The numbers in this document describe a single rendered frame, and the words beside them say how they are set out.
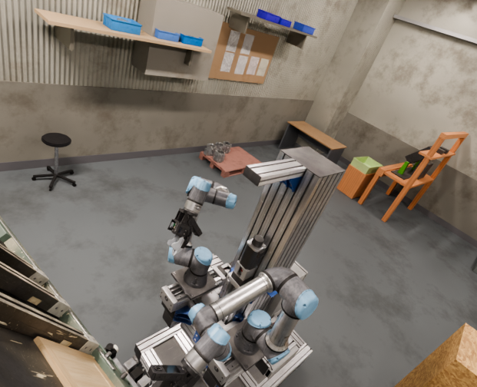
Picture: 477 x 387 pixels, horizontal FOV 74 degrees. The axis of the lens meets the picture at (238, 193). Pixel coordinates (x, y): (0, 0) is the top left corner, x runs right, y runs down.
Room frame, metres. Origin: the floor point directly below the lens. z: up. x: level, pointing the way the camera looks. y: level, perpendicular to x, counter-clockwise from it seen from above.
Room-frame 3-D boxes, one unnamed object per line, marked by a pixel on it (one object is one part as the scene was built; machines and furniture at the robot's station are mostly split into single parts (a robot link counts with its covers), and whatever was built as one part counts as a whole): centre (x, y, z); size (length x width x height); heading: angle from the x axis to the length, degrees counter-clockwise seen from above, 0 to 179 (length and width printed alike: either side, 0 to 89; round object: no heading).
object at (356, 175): (6.12, -2.72, 0.90); 1.40 x 1.24 x 1.79; 143
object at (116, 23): (3.58, 1.81, 1.93); 0.34 x 0.23 x 0.11; 143
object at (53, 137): (3.09, 2.21, 0.29); 0.49 x 0.47 x 0.59; 148
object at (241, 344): (1.12, -0.33, 1.09); 0.15 x 0.15 x 0.10
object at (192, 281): (1.42, 0.06, 1.09); 0.15 x 0.15 x 0.10
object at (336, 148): (6.82, -1.14, 0.33); 1.24 x 0.63 x 0.65; 53
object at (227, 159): (5.29, 0.32, 0.15); 1.06 x 0.73 x 0.30; 143
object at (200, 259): (1.42, 0.07, 1.20); 0.13 x 0.12 x 0.14; 98
